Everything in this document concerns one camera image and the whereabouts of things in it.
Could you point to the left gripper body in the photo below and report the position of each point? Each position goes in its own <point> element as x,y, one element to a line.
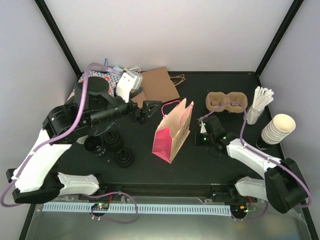
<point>135,115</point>

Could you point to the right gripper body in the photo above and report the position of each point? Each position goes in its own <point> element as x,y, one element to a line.
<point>200,141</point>

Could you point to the pink cakes paper bag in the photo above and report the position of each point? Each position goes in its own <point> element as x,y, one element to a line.
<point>173,129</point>

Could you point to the pulp cup carrier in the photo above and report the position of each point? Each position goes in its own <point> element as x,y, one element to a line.
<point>231,102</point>

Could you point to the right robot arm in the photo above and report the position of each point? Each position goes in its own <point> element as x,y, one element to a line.
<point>281,183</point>

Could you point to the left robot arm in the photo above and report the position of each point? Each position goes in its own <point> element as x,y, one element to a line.
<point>34,180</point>

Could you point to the brown kraft paper bag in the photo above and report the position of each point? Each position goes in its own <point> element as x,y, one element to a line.
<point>157,86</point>

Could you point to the middle black lid stack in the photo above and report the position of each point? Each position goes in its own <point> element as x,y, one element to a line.
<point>113,141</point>

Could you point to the black lid stack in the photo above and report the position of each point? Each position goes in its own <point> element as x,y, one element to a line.
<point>113,141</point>
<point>124,157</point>

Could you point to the cream paper bag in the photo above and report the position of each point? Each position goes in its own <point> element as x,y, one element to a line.
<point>133,69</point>

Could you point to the blue checkered paper bag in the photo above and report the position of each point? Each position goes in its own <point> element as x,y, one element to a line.
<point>111,78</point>

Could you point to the front black lid stack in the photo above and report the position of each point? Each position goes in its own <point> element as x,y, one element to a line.
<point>124,157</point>

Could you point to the light blue paper bag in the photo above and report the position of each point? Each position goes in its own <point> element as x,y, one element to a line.
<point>116,70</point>

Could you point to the right paper cup stack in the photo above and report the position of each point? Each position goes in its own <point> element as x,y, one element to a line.
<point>275,131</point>

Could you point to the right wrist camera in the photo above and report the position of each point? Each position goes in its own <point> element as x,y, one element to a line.
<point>202,125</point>

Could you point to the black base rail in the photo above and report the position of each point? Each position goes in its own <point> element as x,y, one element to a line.
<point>217,191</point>

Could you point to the light blue cable duct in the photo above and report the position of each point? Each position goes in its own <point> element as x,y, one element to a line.
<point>130,208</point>

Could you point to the left black frame post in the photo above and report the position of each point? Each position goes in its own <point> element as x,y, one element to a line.
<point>47,15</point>

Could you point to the black frame post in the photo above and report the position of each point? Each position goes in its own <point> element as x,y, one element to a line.
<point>47,15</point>
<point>286,22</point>

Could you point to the right black frame post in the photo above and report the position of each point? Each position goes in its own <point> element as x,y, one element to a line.
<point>286,22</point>

